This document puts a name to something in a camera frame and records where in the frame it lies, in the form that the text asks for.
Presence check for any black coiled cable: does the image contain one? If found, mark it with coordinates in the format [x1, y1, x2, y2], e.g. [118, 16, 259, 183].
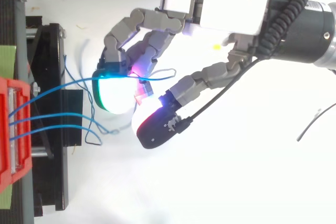
[259, 0, 309, 60]

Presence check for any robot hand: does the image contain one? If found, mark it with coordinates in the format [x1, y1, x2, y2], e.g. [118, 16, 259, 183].
[92, 0, 270, 150]

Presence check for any red bin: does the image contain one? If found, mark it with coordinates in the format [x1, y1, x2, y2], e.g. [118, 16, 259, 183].
[0, 76, 34, 195]

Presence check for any black stand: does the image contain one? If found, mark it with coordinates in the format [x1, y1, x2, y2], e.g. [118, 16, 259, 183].
[0, 0, 84, 224]

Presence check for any blue cable bundle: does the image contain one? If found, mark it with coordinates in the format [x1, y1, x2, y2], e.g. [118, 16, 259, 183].
[8, 55, 119, 146]

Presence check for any thin black cable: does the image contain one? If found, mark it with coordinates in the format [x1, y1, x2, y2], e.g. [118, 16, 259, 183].
[178, 58, 265, 134]
[296, 102, 336, 142]

